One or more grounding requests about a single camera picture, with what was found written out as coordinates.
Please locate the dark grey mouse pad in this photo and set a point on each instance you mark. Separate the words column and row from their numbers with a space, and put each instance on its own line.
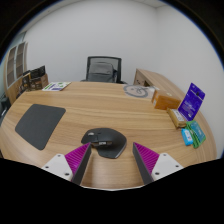
column 39, row 125

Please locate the dark grey computer mouse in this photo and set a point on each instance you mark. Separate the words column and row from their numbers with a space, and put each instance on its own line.
column 106, row 140

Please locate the wooden side desk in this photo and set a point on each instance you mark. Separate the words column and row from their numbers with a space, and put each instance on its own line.
column 158, row 80

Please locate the stack of dark boxes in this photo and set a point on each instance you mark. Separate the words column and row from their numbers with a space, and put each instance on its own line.
column 36, row 80

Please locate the orange-brown cardboard box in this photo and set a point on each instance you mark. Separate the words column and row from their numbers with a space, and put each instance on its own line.
column 165, row 101

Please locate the small brown packet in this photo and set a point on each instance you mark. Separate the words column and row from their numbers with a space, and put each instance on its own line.
column 176, row 118

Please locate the wooden shelf unit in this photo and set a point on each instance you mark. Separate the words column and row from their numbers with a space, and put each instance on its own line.
column 13, row 65

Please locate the purple retail package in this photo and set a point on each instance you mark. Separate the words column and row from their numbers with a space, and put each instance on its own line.
column 191, row 101

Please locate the small blue packet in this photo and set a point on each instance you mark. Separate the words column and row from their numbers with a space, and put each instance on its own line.
column 187, row 136

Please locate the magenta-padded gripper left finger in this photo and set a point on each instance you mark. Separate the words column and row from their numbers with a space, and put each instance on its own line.
column 77, row 159

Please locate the grey backpack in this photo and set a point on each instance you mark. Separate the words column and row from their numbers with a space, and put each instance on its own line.
column 100, row 72

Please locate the green and white leaflet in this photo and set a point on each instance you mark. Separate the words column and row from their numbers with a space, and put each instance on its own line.
column 56, row 86

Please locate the black mesh office chair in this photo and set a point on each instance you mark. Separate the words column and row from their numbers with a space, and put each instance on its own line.
column 117, row 63

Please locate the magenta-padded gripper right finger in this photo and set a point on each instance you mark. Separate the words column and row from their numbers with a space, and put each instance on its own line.
column 148, row 159

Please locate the green packet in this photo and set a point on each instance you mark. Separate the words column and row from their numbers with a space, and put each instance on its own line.
column 197, row 132

